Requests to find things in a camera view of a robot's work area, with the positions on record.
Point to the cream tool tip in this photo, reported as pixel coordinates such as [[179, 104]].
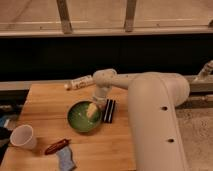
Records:
[[92, 108]]

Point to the green ceramic bowl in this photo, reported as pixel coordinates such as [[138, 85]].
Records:
[[78, 119]]

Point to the black striped block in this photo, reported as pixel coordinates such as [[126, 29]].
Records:
[[109, 111]]

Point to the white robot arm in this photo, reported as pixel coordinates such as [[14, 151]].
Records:
[[151, 100]]

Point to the white tube bottle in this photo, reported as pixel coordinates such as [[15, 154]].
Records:
[[78, 83]]

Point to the blue grey sponge cloth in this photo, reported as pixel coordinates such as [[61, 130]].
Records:
[[66, 162]]

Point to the red brown sausage toy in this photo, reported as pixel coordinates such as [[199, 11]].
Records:
[[56, 146]]

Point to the white paper cup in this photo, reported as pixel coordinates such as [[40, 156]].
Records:
[[23, 137]]

